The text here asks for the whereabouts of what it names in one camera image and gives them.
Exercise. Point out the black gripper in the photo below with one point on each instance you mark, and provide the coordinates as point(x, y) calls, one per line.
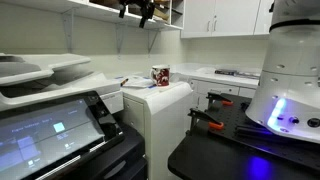
point(140, 4)

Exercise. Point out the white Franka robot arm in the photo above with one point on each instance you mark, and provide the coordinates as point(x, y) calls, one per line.
point(291, 66)

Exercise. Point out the red patterned ceramic cup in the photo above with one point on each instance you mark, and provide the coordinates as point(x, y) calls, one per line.
point(162, 76)

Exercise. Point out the white office copier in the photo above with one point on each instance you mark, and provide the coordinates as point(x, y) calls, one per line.
point(63, 86)

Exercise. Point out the white copier finisher unit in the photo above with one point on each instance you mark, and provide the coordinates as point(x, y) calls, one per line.
point(163, 116)

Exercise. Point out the copier touchscreen control panel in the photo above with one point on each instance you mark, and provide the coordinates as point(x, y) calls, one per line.
point(50, 136)

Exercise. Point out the white cubby shelf unit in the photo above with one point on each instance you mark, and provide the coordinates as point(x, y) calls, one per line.
point(173, 13)

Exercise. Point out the white paper sheets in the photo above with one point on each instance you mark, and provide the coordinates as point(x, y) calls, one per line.
point(138, 82)

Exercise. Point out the orange black pen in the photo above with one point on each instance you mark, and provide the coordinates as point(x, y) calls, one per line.
point(124, 82)

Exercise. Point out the white counter base cabinet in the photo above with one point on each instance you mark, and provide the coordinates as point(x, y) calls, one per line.
point(216, 87)

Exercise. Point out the dark flat object on counter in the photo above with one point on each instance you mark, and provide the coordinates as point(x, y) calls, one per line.
point(235, 73)

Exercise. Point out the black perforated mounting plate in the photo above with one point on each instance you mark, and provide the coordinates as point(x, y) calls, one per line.
point(233, 126)

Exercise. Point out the black cart table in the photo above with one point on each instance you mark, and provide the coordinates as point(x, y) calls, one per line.
point(213, 160)

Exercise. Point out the white shelf bracket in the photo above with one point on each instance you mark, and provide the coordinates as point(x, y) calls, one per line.
point(69, 30)
point(151, 40)
point(120, 38)

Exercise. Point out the white wall shelf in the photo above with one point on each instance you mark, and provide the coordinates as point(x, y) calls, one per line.
point(83, 10)

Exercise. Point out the white upper wall cabinets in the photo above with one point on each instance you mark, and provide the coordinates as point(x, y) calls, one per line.
point(226, 16)

